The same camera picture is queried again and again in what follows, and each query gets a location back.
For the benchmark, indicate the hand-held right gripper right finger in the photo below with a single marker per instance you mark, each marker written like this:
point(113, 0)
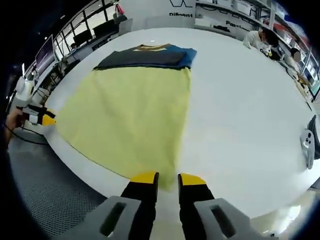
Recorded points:
point(195, 195)

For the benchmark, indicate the yellow garment with dark sleeves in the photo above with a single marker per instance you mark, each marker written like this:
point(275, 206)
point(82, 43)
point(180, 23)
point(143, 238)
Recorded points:
point(130, 105)

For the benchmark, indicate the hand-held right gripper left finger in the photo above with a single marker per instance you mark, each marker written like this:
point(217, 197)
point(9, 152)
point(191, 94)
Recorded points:
point(142, 200)

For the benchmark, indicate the metal shelf rack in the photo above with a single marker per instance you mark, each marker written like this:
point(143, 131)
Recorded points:
point(275, 15)

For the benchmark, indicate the black monitor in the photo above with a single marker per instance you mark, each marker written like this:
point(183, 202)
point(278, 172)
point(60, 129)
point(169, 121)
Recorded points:
point(83, 37)
point(105, 30)

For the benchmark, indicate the pink hanging bag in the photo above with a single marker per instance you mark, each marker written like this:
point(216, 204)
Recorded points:
point(119, 13)

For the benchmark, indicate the grey mesh chair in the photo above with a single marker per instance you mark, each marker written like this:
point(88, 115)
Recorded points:
point(50, 187)

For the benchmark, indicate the person's left hand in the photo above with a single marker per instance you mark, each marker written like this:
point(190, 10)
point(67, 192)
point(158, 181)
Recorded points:
point(15, 120)

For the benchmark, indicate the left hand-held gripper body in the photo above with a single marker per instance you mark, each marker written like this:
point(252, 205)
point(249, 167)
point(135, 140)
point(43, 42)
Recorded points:
point(25, 91)

